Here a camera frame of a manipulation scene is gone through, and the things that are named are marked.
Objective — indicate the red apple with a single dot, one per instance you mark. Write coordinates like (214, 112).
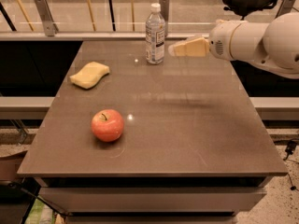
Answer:
(107, 125)

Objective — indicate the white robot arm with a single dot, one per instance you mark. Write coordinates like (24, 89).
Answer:
(272, 47)

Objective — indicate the metal railing bracket middle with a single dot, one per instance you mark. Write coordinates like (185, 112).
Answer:
(165, 5)

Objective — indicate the clear plastic water bottle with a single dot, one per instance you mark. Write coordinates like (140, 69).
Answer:
(155, 35)

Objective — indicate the metal railing bracket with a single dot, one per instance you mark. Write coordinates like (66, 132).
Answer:
(285, 7)
(165, 5)
(49, 26)

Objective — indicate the black power adapter with cable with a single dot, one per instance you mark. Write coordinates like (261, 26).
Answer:
(289, 150)

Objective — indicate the metal railing bracket right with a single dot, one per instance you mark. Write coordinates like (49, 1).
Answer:
(285, 7)

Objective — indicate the metal railing bracket left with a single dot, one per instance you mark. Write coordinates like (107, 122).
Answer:
(49, 26)

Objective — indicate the green white cloth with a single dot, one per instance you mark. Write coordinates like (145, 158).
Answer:
(40, 214)

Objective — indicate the yellow sponge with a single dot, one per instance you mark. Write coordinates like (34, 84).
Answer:
(89, 75)

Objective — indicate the grey table drawer front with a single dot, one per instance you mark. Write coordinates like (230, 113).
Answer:
(96, 200)

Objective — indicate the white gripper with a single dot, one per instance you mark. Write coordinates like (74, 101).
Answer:
(219, 45)

